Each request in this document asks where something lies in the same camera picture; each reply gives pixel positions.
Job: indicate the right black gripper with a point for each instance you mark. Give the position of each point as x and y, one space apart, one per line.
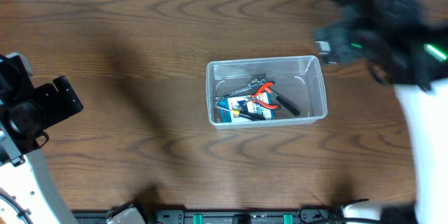
347 44

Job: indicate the clear plastic container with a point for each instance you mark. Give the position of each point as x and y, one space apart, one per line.
298 79

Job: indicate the small claw hammer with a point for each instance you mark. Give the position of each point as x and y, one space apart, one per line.
284 103

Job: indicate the silver wrench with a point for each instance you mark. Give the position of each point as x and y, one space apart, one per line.
238 91

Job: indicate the red handled pliers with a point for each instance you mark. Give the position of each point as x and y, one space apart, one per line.
262 97

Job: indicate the blue white screw box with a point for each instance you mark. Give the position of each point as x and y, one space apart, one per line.
240 103

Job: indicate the black yellow screwdriver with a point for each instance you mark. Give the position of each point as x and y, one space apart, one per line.
242 114

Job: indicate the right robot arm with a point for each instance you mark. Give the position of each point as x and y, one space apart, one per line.
402 51

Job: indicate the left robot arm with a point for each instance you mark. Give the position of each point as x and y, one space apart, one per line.
28 193

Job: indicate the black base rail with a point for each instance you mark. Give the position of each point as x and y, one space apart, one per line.
305 215

